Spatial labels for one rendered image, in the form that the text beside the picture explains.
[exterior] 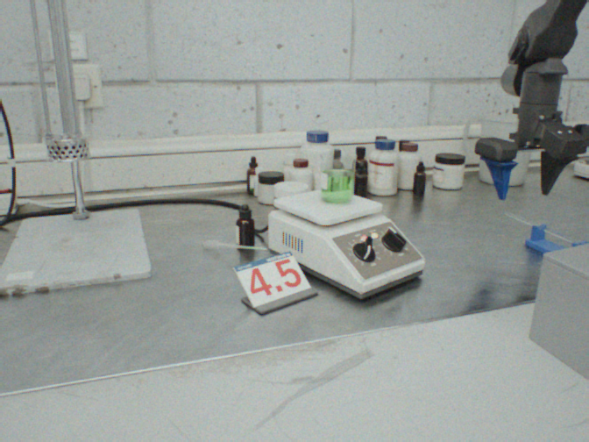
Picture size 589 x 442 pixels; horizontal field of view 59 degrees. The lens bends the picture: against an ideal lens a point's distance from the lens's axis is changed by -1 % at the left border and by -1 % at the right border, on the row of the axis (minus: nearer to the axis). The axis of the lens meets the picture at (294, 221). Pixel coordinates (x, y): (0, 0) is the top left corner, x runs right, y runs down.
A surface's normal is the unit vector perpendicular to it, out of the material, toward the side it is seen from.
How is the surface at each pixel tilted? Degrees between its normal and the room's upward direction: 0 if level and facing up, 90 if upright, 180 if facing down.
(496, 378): 0
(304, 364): 0
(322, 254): 90
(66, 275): 0
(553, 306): 90
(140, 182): 90
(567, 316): 90
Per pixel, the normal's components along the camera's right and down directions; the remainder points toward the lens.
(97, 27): 0.33, 0.31
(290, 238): -0.78, 0.19
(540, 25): -0.89, -0.14
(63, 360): 0.01, -0.95
